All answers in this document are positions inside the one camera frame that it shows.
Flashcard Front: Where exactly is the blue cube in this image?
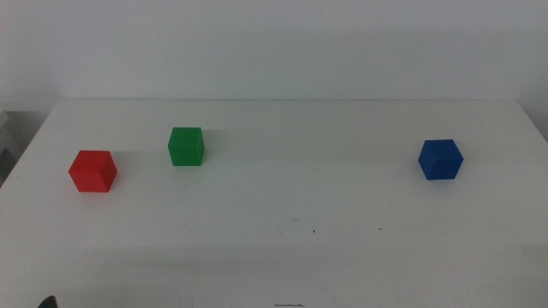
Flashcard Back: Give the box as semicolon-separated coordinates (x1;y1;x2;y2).
417;139;465;181

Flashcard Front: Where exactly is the red cube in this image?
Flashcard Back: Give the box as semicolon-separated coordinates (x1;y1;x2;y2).
68;150;119;193

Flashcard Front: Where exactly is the green cube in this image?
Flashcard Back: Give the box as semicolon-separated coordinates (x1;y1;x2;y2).
167;127;206;167

